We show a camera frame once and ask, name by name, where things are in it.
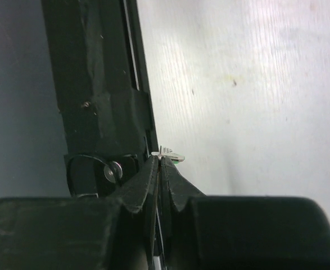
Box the green tag key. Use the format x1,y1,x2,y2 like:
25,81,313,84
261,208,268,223
151,146,185,164

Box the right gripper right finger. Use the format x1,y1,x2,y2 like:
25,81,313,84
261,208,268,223
160,157,330,269

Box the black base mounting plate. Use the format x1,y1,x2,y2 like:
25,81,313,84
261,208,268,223
42,1,158,197

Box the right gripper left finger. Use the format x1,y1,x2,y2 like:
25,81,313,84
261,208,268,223
0,156,160,269

